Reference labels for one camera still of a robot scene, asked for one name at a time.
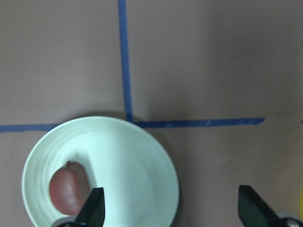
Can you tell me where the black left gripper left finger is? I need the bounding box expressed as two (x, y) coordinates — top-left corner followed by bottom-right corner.
(75, 187), (105, 227)

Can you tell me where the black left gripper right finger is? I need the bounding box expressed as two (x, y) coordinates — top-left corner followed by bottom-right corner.
(238, 185), (283, 227)

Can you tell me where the brown bun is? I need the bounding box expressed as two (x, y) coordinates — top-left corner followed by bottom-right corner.
(49, 161), (90, 216)

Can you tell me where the yellow rimmed lower steamer layer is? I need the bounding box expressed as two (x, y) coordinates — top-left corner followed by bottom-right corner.
(299, 188), (303, 219)

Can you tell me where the mint green plate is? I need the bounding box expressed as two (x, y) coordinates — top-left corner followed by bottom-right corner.
(22, 116), (179, 227)

